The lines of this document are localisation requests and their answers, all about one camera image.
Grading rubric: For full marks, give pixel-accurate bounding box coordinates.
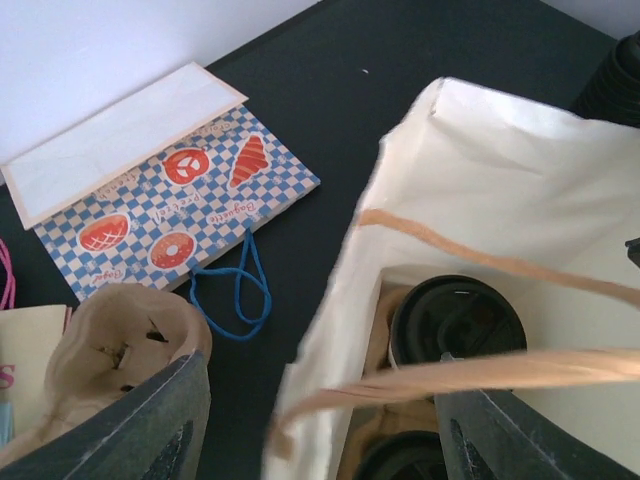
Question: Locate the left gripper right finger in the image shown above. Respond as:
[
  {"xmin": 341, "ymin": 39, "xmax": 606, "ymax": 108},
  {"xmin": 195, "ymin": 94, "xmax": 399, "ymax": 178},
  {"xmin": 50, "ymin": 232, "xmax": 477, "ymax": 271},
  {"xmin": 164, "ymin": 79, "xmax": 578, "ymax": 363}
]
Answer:
[{"xmin": 435, "ymin": 390, "xmax": 639, "ymax": 480}]

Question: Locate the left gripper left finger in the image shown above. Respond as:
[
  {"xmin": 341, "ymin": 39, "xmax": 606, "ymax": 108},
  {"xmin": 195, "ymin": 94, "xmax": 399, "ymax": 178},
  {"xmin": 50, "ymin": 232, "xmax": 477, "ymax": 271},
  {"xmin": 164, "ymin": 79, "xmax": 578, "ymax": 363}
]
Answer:
[{"xmin": 1, "ymin": 351, "xmax": 211, "ymax": 479}]

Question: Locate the single black lid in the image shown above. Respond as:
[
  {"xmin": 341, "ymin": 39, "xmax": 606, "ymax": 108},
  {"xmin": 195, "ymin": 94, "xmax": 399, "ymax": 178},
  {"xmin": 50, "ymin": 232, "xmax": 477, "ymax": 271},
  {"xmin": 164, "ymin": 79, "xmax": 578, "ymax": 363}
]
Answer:
[
  {"xmin": 388, "ymin": 275, "xmax": 527, "ymax": 368},
  {"xmin": 353, "ymin": 430, "xmax": 448, "ymax": 480}
]

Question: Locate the single cardboard cup carrier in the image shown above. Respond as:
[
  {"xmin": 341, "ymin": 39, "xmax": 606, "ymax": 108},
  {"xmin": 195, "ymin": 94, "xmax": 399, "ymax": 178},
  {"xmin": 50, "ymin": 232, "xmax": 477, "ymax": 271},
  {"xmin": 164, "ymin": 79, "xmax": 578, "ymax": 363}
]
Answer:
[{"xmin": 340, "ymin": 287, "xmax": 439, "ymax": 474}]

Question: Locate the cream paper bag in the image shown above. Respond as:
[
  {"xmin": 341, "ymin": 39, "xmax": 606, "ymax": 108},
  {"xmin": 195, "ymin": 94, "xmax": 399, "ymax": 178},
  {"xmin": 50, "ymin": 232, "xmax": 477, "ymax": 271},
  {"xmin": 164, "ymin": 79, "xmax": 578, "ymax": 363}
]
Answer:
[{"xmin": 262, "ymin": 78, "xmax": 639, "ymax": 479}]

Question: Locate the light blue paper bag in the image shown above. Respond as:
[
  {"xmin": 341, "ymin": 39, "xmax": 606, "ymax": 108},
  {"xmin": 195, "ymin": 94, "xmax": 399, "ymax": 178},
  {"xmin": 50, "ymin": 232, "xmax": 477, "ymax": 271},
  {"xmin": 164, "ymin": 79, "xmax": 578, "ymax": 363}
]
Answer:
[{"xmin": 0, "ymin": 237, "xmax": 74, "ymax": 451}]

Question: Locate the blue checkered bakery bag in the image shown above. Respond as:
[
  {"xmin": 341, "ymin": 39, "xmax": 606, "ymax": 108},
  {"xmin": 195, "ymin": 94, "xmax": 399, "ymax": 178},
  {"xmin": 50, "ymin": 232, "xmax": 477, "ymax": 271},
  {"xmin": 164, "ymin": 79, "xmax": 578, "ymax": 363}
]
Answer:
[{"xmin": 1, "ymin": 63, "xmax": 320, "ymax": 341}]

